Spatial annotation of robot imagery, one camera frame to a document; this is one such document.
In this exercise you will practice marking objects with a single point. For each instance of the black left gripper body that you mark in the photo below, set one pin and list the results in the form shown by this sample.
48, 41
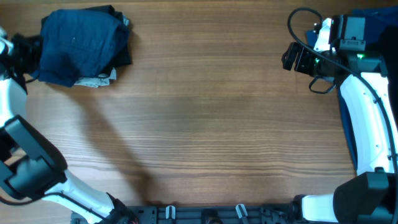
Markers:
25, 57

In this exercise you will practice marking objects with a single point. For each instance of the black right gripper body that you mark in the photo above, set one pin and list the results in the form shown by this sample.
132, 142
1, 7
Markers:
311, 63

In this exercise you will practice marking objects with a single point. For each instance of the blue denim shorts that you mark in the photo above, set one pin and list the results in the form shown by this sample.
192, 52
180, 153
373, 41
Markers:
83, 46

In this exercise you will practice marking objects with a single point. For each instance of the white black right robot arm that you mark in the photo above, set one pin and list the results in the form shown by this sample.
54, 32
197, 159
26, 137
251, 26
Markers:
339, 57

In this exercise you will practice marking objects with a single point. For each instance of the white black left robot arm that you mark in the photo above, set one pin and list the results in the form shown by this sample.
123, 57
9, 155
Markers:
32, 168

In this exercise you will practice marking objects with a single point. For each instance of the grey folded garment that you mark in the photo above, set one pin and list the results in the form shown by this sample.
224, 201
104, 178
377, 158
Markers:
96, 43

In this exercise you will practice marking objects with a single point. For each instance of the blue t-shirt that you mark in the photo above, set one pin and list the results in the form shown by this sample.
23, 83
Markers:
362, 120

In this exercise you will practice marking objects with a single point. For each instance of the black folded garment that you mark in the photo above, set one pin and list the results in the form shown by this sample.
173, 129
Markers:
53, 58

